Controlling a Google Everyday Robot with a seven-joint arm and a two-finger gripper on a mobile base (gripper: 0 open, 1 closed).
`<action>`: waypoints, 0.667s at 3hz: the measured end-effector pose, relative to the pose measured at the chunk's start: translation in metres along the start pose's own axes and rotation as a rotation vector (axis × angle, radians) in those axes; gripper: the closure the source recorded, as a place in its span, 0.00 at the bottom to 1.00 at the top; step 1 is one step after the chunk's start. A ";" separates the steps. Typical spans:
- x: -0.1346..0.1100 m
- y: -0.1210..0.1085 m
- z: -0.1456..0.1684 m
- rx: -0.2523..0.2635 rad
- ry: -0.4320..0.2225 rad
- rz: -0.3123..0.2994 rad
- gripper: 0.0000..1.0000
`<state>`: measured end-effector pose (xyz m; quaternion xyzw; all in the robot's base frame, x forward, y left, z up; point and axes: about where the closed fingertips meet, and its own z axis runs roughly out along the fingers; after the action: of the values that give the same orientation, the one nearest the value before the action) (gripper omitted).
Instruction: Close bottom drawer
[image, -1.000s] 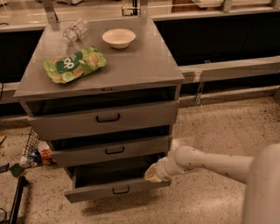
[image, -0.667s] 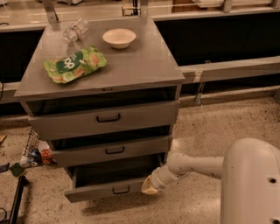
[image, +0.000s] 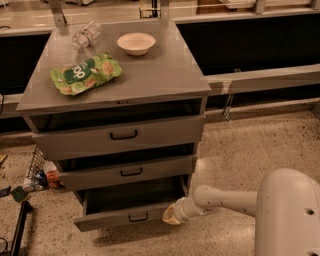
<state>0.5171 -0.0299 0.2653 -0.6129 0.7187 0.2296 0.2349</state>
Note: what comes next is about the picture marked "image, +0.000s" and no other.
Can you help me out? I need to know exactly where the wire basket with items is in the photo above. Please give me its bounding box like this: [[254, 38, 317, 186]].
[[22, 146, 59, 192]]

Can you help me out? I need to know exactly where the white paper bowl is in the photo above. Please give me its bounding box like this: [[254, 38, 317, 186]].
[[117, 33, 156, 56]]

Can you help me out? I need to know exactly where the green sponge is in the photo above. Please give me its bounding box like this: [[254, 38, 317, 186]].
[[11, 186, 29, 203]]

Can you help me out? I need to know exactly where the grey top drawer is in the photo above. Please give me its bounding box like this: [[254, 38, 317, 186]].
[[33, 115, 204, 160]]

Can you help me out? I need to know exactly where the grey bottom drawer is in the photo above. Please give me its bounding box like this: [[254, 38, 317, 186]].
[[74, 174, 191, 232]]

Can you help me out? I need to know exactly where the red can in basket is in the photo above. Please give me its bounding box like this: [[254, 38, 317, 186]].
[[46, 171, 61, 189]]

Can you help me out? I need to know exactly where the grey drawer cabinet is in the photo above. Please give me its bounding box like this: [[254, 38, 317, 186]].
[[15, 18, 212, 204]]

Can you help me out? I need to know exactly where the green snack bag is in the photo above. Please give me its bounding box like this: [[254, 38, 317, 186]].
[[50, 52, 122, 96]]

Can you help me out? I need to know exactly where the grey middle drawer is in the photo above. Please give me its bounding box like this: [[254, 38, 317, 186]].
[[59, 155, 197, 191]]

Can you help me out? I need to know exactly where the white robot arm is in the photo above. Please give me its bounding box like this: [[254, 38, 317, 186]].
[[162, 168, 320, 256]]

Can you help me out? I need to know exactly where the grey drawer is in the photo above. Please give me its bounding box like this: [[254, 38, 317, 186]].
[[59, 155, 197, 191], [74, 174, 191, 232], [33, 115, 204, 160]]

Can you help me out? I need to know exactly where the black metal stand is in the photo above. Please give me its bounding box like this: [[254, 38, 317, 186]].
[[9, 201, 32, 256]]

